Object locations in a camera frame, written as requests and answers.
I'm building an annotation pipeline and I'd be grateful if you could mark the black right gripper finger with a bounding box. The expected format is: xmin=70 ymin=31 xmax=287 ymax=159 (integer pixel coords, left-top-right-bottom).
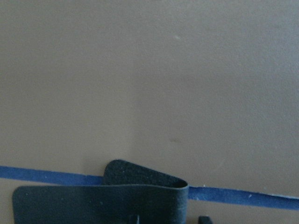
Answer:
xmin=198 ymin=216 xmax=212 ymax=224

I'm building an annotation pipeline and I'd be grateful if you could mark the black mouse pad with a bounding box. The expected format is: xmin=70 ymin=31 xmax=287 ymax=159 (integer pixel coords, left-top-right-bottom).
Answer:
xmin=12 ymin=160 xmax=189 ymax=224

